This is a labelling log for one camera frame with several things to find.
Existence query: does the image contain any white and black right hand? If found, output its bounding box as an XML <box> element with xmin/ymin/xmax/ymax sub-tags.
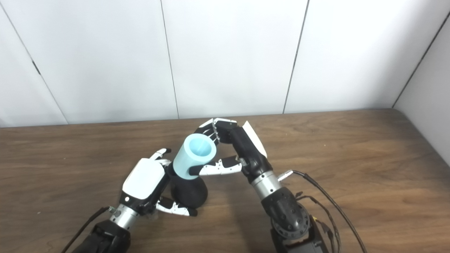
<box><xmin>190</xmin><ymin>118</ymin><xmax>273</xmax><ymax>184</ymax></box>

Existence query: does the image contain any black flared nozzle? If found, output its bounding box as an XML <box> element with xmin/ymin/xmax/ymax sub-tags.
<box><xmin>168</xmin><ymin>165</ymin><xmax>208</xmax><ymax>208</ymax></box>

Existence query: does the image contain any white and black left hand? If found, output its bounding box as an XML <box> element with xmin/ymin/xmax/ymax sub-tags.
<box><xmin>119</xmin><ymin>148</ymin><xmax>198</xmax><ymax>217</ymax></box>

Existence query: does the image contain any light-blue short hose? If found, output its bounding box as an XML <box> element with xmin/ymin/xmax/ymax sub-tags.
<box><xmin>173</xmin><ymin>134</ymin><xmax>217</xmax><ymax>180</ymax></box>

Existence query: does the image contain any black cable bundle yellow tag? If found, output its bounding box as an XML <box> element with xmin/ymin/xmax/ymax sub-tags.
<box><xmin>278</xmin><ymin>170</ymin><xmax>368</xmax><ymax>253</ymax></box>

